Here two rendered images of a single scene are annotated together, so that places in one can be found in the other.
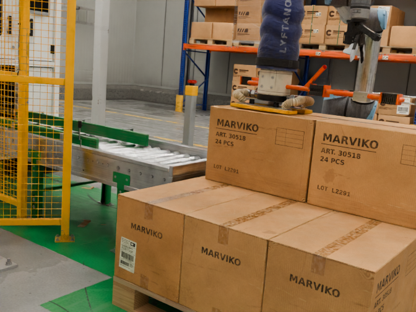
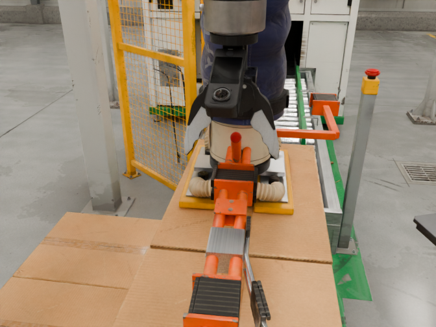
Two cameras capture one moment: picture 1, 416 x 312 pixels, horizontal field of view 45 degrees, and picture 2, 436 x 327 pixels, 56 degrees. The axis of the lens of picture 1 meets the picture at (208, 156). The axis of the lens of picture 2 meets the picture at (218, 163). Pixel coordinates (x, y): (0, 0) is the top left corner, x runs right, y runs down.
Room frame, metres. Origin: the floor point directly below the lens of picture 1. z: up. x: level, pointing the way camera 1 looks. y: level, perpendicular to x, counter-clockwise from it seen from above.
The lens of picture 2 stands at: (2.15, -1.19, 1.52)
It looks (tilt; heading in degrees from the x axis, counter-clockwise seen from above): 27 degrees down; 62
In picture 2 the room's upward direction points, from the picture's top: straight up
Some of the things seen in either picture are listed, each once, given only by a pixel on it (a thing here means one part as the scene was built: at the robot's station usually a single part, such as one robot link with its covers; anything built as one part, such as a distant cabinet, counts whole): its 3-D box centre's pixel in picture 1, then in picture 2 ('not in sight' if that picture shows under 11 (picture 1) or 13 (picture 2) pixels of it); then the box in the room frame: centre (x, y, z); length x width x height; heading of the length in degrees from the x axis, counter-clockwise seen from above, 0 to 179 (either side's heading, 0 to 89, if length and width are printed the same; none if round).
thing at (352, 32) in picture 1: (355, 33); (233, 71); (2.46, -0.65, 1.36); 0.09 x 0.08 x 0.12; 55
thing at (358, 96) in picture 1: (361, 96); (226, 250); (2.42, -0.70, 1.06); 0.07 x 0.07 x 0.04; 56
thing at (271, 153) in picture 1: (274, 148); (246, 241); (2.69, -0.35, 0.74); 0.60 x 0.40 x 0.40; 54
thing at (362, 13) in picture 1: (359, 14); (231, 16); (2.45, -0.65, 1.44); 0.10 x 0.09 x 0.05; 145
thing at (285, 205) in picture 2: (280, 104); (272, 172); (2.76, -0.37, 0.97); 0.34 x 0.10 x 0.05; 56
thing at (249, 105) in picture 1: (263, 105); (206, 169); (2.60, -0.26, 0.97); 0.34 x 0.10 x 0.05; 56
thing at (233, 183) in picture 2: (319, 90); (234, 183); (2.54, -0.53, 1.07); 0.10 x 0.08 x 0.06; 146
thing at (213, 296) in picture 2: (390, 98); (213, 307); (2.34, -0.81, 1.07); 0.08 x 0.07 x 0.05; 56
